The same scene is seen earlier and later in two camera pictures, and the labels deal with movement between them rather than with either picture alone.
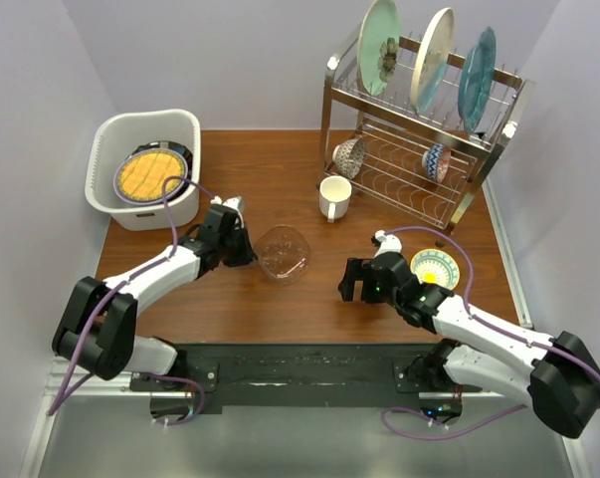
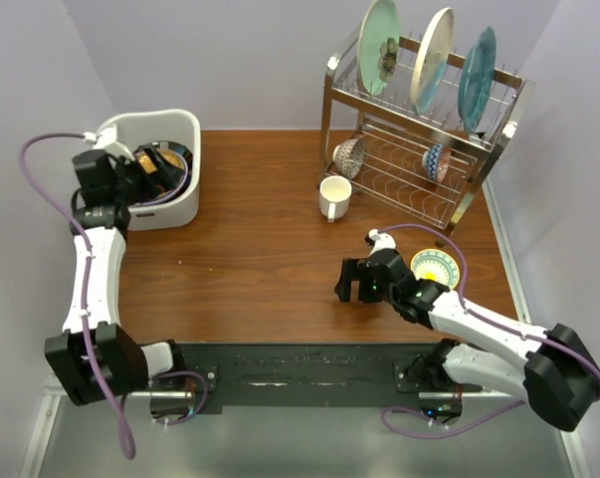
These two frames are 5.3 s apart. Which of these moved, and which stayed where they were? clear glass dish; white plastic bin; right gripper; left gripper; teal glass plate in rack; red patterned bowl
Moved: left gripper; clear glass dish
Stayed: red patterned bowl; white plastic bin; right gripper; teal glass plate in rack
